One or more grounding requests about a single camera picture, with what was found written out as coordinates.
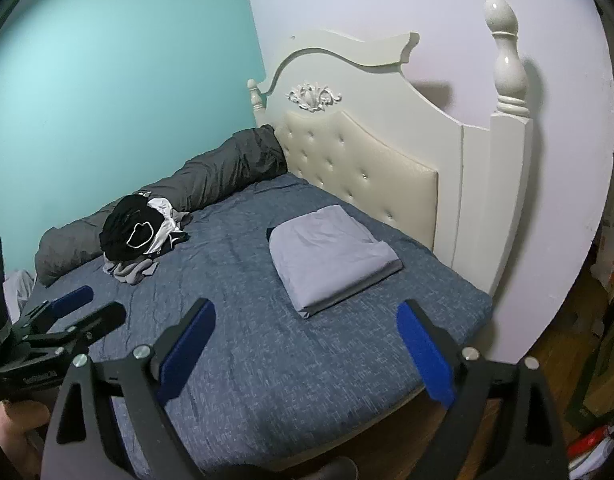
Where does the light grey zip jacket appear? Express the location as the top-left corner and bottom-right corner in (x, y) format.
(267, 205), (403, 318)

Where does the black and white clothes pile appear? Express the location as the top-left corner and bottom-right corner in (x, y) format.
(99, 193), (191, 262)

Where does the person's left hand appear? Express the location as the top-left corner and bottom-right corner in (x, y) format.
(0, 400), (51, 479)

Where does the light grey blanket at bedside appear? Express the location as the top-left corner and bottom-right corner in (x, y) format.
(2, 270), (35, 323)

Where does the dark grey rolled duvet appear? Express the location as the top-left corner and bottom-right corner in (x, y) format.
(35, 125), (287, 287)

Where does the grey garment under pile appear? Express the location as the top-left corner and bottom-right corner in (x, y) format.
(102, 256), (158, 286)

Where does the cream tufted white headboard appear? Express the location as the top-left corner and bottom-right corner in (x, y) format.
(247, 0), (532, 294)

